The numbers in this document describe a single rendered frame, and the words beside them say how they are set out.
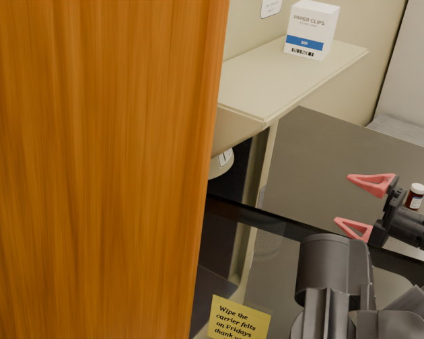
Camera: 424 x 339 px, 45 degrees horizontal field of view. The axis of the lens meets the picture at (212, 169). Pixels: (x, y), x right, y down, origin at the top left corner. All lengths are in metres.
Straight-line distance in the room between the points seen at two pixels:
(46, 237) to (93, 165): 0.16
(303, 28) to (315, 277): 0.32
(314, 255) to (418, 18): 3.20
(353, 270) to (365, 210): 0.98
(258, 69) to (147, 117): 0.20
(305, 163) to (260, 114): 1.13
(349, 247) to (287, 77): 0.21
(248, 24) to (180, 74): 0.25
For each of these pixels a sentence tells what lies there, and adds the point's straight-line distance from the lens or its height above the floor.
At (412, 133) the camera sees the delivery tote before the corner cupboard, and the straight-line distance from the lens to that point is 3.61.
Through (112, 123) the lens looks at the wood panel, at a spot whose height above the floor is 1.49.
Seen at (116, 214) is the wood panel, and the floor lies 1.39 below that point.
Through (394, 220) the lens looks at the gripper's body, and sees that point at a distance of 0.94.
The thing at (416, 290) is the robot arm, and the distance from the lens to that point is 0.47.
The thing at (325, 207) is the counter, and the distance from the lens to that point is 1.43.
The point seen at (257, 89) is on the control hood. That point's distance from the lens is 0.56.
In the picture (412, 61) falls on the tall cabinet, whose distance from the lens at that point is 3.70.
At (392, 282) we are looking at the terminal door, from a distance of 0.58.
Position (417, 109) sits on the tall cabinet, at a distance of 3.77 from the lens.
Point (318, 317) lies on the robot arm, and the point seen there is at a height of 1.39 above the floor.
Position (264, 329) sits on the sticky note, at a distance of 0.67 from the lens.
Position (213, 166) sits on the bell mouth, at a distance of 0.75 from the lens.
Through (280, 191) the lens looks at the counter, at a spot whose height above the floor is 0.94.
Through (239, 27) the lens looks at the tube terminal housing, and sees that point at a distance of 0.64.
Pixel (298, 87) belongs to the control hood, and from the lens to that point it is 0.58.
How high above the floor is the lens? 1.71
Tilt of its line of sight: 31 degrees down
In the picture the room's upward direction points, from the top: 7 degrees clockwise
